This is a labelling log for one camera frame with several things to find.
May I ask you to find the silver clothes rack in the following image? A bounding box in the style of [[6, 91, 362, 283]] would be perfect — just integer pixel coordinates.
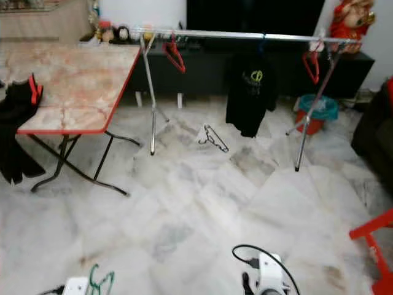
[[132, 28, 360, 173]]

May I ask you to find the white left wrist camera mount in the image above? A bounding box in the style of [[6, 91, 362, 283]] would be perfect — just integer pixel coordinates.
[[63, 277, 90, 295]]

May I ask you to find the dark grey sofa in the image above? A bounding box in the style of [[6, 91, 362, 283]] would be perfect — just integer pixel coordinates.
[[351, 77, 393, 179]]

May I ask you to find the red plastic stool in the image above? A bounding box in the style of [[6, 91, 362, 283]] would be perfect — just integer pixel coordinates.
[[349, 209, 393, 295]]

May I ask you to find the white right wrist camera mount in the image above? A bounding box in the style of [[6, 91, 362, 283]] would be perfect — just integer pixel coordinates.
[[258, 253, 283, 295]]

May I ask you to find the black plush doll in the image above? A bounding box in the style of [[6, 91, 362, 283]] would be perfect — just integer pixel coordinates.
[[114, 25, 131, 42]]

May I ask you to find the black shirt with green logo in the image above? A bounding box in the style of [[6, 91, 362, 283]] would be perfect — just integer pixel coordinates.
[[225, 50, 279, 138]]

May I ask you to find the light wooden cabinet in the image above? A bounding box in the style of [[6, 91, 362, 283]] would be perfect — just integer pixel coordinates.
[[0, 0, 93, 42]]

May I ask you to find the red plastic hanger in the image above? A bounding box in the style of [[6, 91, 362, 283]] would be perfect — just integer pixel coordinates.
[[163, 40, 187, 74], [28, 74, 44, 105], [303, 46, 323, 85]]

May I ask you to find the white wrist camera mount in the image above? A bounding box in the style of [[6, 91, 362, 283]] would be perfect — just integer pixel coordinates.
[[63, 277, 90, 295], [258, 253, 283, 295]]

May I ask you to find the red bin with teal bag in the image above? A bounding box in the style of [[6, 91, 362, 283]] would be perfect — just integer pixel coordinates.
[[295, 93, 340, 136]]

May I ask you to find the black wire hanger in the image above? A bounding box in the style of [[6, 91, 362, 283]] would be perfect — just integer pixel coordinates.
[[198, 125, 230, 153]]

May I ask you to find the green plastic hanger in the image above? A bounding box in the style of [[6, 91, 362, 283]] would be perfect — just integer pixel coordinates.
[[88, 264, 115, 295]]

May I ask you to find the red cushion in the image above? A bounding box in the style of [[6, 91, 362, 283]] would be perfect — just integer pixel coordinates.
[[386, 77, 393, 111]]

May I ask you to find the gold trophy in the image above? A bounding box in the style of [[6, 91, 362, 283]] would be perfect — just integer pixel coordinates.
[[89, 0, 101, 28]]

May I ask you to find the black television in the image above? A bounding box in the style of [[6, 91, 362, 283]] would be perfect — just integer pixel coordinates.
[[186, 0, 326, 36]]

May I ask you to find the white tissue box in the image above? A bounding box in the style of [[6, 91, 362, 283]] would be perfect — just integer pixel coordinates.
[[310, 39, 326, 55]]

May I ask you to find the red laughing Buddha statue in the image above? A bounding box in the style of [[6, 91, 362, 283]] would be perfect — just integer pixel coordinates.
[[330, 0, 375, 39]]

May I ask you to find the black TV cabinet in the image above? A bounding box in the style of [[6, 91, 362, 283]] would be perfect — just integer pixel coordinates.
[[138, 40, 375, 108]]

